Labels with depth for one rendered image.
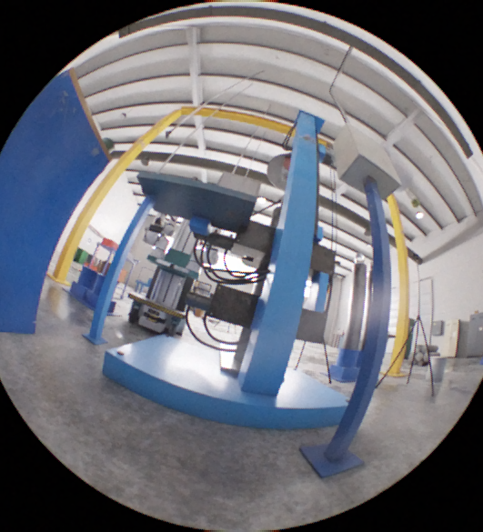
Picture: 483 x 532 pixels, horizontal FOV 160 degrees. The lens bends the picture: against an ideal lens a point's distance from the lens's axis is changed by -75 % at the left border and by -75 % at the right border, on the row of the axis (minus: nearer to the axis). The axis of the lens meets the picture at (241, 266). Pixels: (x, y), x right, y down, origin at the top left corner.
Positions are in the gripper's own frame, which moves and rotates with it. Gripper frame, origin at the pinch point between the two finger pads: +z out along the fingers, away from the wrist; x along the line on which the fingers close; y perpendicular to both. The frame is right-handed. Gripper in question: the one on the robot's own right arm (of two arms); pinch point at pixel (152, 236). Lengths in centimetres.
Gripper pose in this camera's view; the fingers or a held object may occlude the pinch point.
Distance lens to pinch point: 162.1
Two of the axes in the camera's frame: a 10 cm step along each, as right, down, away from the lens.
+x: -9.0, -2.6, -3.6
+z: 0.1, 8.0, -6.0
